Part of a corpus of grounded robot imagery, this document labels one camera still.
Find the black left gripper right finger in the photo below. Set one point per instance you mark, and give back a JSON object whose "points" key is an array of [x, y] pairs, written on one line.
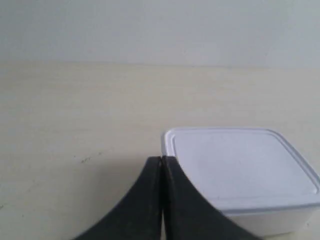
{"points": [[188, 215]]}

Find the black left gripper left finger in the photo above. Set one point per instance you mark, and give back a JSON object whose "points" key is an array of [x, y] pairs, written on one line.
{"points": [[138, 215]]}

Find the white lidded plastic container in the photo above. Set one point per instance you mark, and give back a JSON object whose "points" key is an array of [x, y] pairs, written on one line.
{"points": [[252, 175]]}

